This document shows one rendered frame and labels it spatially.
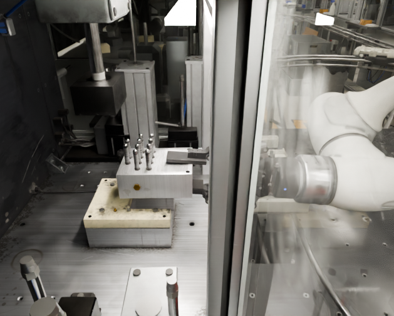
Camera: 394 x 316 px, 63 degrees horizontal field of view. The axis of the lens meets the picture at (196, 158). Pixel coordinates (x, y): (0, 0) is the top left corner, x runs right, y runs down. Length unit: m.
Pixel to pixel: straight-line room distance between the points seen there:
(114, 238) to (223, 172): 0.34
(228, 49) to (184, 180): 0.31
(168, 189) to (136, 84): 0.32
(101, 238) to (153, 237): 0.09
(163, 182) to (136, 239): 0.12
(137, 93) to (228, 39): 0.54
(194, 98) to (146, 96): 0.12
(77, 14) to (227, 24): 0.24
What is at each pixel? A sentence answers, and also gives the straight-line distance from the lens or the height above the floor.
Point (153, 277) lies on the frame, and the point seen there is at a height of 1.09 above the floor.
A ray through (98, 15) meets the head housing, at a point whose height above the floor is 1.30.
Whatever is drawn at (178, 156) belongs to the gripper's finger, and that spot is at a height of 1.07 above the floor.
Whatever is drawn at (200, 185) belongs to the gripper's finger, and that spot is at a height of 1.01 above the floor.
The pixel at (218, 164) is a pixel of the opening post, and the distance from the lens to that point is 0.31.
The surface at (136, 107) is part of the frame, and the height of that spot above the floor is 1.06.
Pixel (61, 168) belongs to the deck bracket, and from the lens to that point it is 0.88.
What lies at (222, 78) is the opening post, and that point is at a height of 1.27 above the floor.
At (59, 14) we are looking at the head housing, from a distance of 0.47.
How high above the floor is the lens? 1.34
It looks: 29 degrees down
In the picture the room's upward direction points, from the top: straight up
